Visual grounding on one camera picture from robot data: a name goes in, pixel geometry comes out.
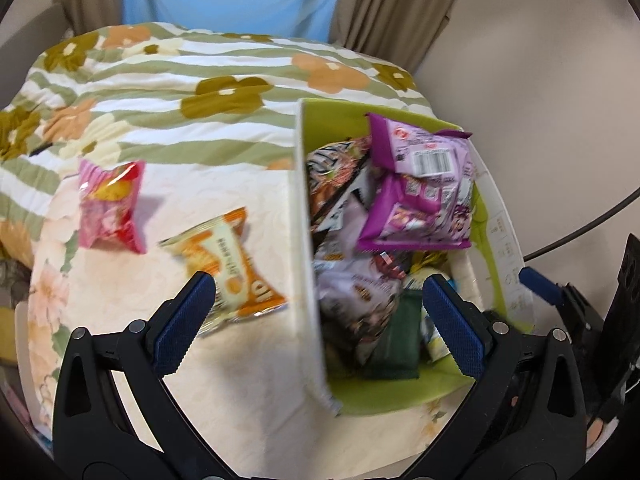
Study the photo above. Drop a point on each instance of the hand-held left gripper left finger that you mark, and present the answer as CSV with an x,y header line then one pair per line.
x,y
185,320

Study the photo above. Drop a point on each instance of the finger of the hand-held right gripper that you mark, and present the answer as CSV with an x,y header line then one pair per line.
x,y
537,285

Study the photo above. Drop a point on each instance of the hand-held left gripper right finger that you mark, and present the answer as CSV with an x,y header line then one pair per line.
x,y
455,325

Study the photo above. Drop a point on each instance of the orange snack packet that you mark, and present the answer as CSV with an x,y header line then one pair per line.
x,y
225,260

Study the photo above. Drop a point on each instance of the pile of mixed snacks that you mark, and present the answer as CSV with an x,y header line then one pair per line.
x,y
350,305

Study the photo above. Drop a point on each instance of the green cardboard box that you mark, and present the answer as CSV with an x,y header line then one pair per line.
x,y
305,260

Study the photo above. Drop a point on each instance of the pink red snack packet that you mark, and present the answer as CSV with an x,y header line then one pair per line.
x,y
110,205

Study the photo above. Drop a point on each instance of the purple snack packet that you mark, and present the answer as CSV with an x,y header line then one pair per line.
x,y
425,185

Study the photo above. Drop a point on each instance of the cream floral tablecloth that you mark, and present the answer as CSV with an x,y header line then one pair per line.
x,y
250,410

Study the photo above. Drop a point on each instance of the floral striped blanket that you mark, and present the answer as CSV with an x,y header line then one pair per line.
x,y
175,90

